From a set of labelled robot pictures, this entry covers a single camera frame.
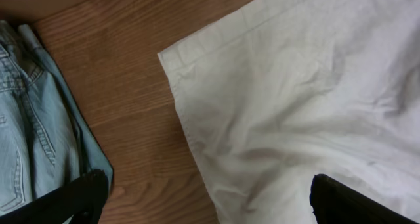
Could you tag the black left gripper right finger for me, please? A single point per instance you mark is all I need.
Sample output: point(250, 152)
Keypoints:
point(335, 203)

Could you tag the beige cotton shorts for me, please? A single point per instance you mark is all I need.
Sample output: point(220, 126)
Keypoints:
point(282, 90)

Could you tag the folded light blue jeans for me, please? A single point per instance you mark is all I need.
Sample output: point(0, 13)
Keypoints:
point(45, 141)

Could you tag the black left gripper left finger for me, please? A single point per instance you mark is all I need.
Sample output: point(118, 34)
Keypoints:
point(81, 201)

